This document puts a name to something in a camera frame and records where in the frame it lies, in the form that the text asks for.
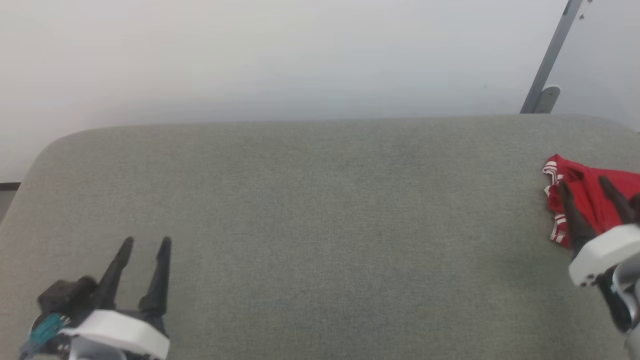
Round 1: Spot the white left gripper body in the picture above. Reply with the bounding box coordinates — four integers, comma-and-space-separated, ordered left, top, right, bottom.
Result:
57, 307, 171, 360

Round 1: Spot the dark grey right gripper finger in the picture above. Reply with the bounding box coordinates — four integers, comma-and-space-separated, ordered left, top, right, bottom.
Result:
598, 175, 640, 227
557, 179, 598, 257

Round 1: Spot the grey metal stand frame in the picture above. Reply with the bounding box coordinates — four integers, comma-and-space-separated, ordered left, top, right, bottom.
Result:
519, 0, 594, 115

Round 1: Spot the grey fabric sofa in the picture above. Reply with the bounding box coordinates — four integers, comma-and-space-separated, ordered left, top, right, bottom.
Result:
0, 114, 640, 360

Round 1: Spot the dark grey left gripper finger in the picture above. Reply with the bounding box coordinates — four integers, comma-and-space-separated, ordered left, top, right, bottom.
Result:
92, 236, 135, 311
138, 236, 173, 317

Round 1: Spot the red and white garment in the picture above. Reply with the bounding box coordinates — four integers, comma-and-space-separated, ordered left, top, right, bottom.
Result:
542, 154, 640, 250

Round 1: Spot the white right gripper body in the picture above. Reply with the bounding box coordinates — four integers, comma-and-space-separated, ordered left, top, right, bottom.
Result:
568, 223, 640, 289

